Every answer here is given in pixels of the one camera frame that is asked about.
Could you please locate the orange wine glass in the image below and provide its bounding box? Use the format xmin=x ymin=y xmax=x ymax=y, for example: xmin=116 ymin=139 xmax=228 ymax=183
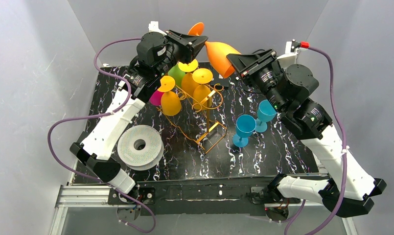
xmin=188 ymin=22 xmax=240 ymax=78

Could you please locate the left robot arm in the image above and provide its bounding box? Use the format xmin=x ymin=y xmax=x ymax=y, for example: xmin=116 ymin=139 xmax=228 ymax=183
xmin=70 ymin=30 xmax=208 ymax=193

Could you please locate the blue wine glass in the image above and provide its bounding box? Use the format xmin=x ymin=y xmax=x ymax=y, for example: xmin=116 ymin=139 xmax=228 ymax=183
xmin=232 ymin=115 xmax=256 ymax=148

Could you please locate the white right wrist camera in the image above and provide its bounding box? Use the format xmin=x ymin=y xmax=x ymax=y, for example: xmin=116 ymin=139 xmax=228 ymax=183
xmin=277 ymin=39 xmax=310 ymax=69

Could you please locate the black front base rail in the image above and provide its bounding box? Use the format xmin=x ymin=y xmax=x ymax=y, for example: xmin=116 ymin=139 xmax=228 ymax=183
xmin=107 ymin=176 xmax=282 ymax=216

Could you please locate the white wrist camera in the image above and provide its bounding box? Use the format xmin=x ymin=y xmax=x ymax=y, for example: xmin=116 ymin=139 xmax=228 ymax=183
xmin=277 ymin=39 xmax=310 ymax=69
xmin=148 ymin=21 xmax=167 ymax=36

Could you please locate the white perforated filament spool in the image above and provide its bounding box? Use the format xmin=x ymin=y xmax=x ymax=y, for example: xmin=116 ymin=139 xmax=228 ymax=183
xmin=117 ymin=125 xmax=164 ymax=171

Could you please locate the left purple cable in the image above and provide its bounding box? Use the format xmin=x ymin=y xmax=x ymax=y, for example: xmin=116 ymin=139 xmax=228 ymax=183
xmin=46 ymin=38 xmax=157 ymax=234

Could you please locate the purple cable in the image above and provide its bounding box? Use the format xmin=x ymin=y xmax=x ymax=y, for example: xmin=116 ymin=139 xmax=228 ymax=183
xmin=46 ymin=38 xmax=157 ymax=234
xmin=282 ymin=46 xmax=348 ymax=235

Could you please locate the black power adapter box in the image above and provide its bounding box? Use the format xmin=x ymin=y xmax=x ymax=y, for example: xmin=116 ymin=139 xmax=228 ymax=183
xmin=210 ymin=74 xmax=230 ymax=90

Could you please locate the teal wine glass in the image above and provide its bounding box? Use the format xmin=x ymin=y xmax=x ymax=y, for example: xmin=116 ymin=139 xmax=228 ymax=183
xmin=255 ymin=100 xmax=277 ymax=133

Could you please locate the magenta wine glass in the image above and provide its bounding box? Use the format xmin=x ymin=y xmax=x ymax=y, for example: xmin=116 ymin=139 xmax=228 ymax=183
xmin=149 ymin=90 xmax=164 ymax=106

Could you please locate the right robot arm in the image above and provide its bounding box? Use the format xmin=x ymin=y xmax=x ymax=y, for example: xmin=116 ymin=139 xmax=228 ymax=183
xmin=227 ymin=49 xmax=386 ymax=218

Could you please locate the black cable bundle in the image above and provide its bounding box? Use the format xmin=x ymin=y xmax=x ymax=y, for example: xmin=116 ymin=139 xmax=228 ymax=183
xmin=245 ymin=48 xmax=272 ymax=94

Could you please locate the yellow-orange wine glass back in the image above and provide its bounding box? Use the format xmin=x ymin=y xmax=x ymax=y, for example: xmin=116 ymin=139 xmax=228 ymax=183
xmin=178 ymin=59 xmax=199 ymax=96

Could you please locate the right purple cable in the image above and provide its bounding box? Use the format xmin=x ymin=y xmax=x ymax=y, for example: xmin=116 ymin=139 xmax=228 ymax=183
xmin=282 ymin=46 xmax=348 ymax=235

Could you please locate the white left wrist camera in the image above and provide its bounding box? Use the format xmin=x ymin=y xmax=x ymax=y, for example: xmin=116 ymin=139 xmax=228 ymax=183
xmin=148 ymin=21 xmax=167 ymax=36

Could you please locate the gold wire glass rack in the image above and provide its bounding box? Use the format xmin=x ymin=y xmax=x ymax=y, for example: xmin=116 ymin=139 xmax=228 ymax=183
xmin=158 ymin=79 xmax=227 ymax=154

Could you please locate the yellow-orange wine glass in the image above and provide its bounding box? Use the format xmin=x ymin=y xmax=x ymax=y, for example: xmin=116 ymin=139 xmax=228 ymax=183
xmin=157 ymin=75 xmax=182 ymax=116
xmin=192 ymin=68 xmax=213 ymax=111
xmin=178 ymin=59 xmax=199 ymax=96

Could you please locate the green wine glass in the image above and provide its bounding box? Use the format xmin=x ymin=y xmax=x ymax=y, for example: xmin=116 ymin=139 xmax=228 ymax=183
xmin=168 ymin=64 xmax=185 ymax=87

